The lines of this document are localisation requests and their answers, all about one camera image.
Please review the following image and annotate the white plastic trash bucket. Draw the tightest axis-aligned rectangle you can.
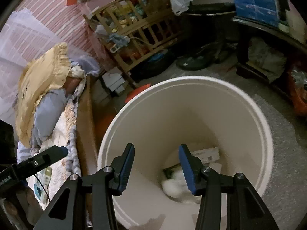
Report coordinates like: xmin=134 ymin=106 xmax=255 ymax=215
xmin=98 ymin=76 xmax=274 ymax=229

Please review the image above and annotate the floral peach bed cover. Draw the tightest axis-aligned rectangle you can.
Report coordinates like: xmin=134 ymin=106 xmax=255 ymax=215
xmin=26 ymin=76 xmax=87 ymax=211

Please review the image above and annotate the light blue grey blanket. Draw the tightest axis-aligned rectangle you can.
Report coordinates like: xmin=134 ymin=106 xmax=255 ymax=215
xmin=17 ymin=55 xmax=100 ymax=163

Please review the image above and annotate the white paper box in bucket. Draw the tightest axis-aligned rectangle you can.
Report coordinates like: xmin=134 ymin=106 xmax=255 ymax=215
xmin=191 ymin=147 xmax=220 ymax=164

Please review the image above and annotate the white crumpled tissue in bucket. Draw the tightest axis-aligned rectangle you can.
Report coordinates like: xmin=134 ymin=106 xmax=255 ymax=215
xmin=161 ymin=168 xmax=194 ymax=201

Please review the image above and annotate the yellow ruffled pillow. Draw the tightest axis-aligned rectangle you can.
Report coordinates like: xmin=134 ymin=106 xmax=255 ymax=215
xmin=16 ymin=43 xmax=71 ymax=148

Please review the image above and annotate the white cardboard boxes stack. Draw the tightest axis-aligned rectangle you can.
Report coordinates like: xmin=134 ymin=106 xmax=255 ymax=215
xmin=93 ymin=67 xmax=128 ymax=102

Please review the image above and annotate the pink striped bed sheet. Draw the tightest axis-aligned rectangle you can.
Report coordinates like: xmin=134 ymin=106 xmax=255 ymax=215
xmin=1 ymin=0 xmax=101 ymax=124

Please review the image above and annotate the black fan base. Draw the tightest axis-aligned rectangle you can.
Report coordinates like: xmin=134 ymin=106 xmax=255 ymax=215
xmin=176 ymin=56 xmax=213 ymax=71

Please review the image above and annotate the wooden baby crib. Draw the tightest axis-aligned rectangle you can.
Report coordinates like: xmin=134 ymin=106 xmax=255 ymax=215
xmin=83 ymin=0 xmax=179 ymax=88

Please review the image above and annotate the blue patterned package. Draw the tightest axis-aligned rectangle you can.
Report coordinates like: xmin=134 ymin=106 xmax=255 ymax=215
xmin=234 ymin=0 xmax=279 ymax=27

